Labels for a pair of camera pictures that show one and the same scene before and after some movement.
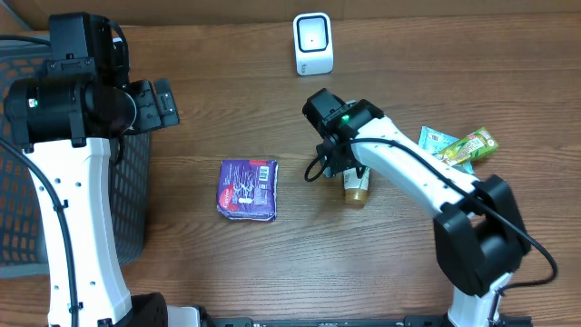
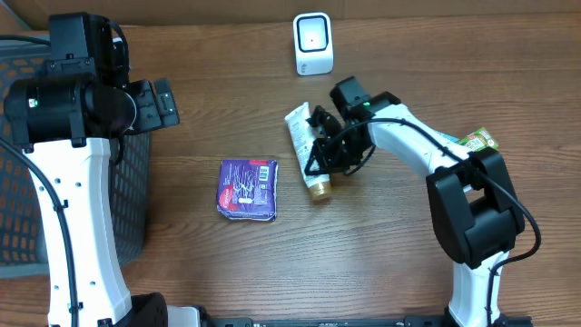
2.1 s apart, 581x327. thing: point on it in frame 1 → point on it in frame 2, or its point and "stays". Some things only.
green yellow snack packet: [470, 148] stays
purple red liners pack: [248, 190] stays
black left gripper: [148, 106] stays
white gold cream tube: [355, 188] → [302, 134]
